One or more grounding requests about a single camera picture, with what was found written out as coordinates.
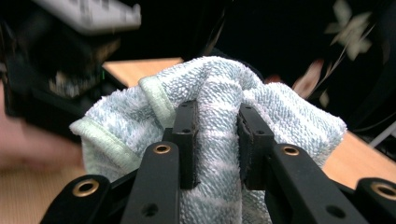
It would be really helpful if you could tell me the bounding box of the black floral mirror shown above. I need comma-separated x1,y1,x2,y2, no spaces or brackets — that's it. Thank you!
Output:
199,0,396,132

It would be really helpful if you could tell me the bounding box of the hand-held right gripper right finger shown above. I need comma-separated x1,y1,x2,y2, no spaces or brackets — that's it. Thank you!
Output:
236,103,276,191

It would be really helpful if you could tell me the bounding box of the light blue striped towel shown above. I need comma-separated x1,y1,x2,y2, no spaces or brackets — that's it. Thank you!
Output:
68,55,348,224

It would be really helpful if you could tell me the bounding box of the grey metal bar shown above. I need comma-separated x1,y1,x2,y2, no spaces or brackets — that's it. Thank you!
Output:
368,120,396,147

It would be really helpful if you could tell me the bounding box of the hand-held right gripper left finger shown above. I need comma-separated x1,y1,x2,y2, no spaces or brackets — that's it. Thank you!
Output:
162,100,200,190

